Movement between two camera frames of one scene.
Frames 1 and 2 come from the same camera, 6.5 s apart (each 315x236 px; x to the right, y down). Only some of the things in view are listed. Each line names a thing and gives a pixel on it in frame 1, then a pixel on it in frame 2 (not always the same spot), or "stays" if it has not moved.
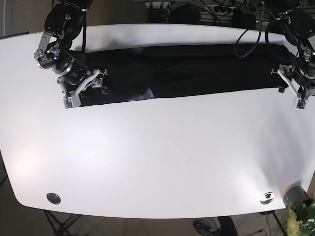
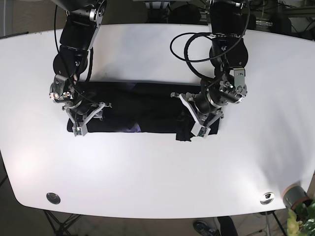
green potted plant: (301, 222) stays
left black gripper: (80, 79) -> (79, 112)
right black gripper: (300, 76) -> (204, 107)
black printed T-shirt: (143, 73) -> (140, 107)
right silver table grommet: (267, 198) stays
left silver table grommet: (53, 198) stays
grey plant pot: (295, 194) stays
